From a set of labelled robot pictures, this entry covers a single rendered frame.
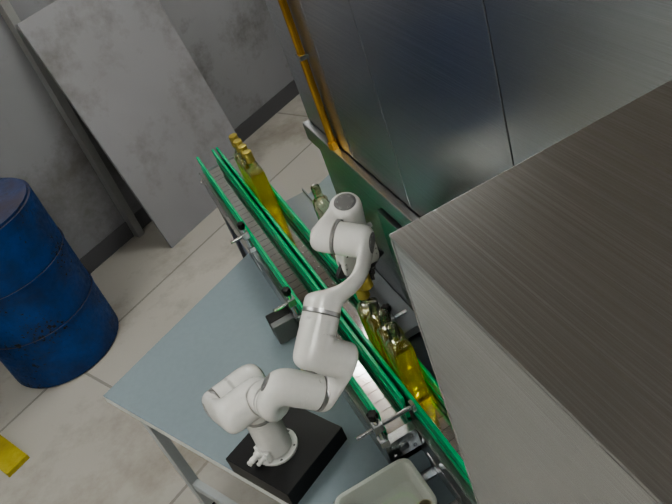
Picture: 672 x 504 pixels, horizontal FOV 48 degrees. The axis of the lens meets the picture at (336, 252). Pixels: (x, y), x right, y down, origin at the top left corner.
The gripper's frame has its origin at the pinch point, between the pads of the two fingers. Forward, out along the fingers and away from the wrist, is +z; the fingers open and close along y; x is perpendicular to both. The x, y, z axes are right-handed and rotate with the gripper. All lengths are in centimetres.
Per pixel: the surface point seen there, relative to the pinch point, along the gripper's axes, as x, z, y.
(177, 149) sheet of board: -254, 149, 8
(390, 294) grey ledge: -17.3, 40.9, -13.4
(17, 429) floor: -138, 165, 149
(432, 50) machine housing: 20, -75, -14
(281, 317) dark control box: -38, 51, 18
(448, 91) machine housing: 24, -69, -14
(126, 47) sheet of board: -285, 91, 7
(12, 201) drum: -196, 83, 93
